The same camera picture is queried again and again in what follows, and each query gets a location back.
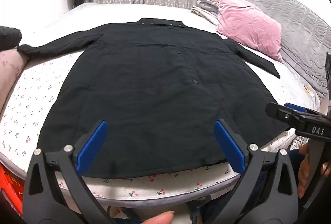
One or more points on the cherry print sheet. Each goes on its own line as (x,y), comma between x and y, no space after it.
(31,110)

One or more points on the pink velvet pillow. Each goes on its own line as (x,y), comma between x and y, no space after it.
(245,24)

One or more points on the folded bedding stack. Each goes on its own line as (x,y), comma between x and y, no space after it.
(204,10)

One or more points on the red box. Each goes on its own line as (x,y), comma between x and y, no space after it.
(10,187)

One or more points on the grey quilted headboard cover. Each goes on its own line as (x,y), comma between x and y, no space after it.
(297,27)

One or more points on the small tan object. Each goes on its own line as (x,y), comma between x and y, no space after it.
(309,91)

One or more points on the leaf print cloth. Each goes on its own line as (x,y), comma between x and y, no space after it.
(298,142)

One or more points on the black fuzzy cloth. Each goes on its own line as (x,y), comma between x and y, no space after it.
(9,36)

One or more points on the pale pink cloth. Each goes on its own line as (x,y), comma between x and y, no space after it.
(11,71)

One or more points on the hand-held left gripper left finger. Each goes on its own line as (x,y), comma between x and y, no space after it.
(93,147)

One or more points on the grey bed sheet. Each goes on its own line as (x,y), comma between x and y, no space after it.
(103,13)

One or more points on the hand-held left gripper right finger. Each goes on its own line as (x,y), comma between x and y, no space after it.
(230,147)

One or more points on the person's right hand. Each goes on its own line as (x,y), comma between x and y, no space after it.
(303,169)

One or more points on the person's left hand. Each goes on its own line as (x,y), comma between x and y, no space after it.
(159,218)

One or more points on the black coat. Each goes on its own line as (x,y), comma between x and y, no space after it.
(155,84)

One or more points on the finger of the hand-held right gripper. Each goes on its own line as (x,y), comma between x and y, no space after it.
(279,111)
(294,107)

